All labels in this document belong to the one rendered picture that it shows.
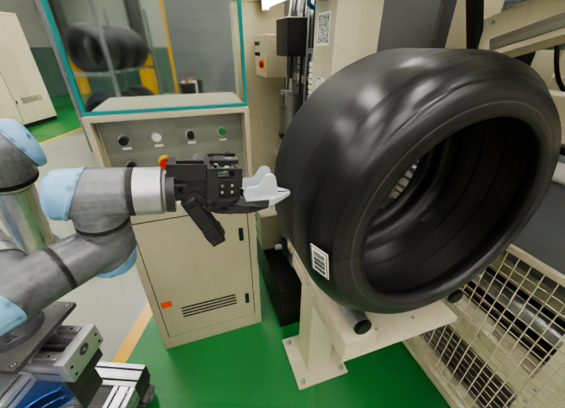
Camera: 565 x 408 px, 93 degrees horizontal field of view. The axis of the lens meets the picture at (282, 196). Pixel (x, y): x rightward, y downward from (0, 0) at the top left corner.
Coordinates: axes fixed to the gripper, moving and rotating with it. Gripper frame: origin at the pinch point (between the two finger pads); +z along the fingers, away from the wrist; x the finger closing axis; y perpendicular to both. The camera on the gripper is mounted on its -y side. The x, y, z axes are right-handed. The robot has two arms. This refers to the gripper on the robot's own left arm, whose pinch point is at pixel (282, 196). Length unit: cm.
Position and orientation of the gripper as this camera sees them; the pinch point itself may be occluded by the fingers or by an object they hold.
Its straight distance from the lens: 50.5
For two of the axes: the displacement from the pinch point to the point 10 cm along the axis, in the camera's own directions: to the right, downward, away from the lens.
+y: 1.2, -8.8, -4.6
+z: 9.4, -0.5, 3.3
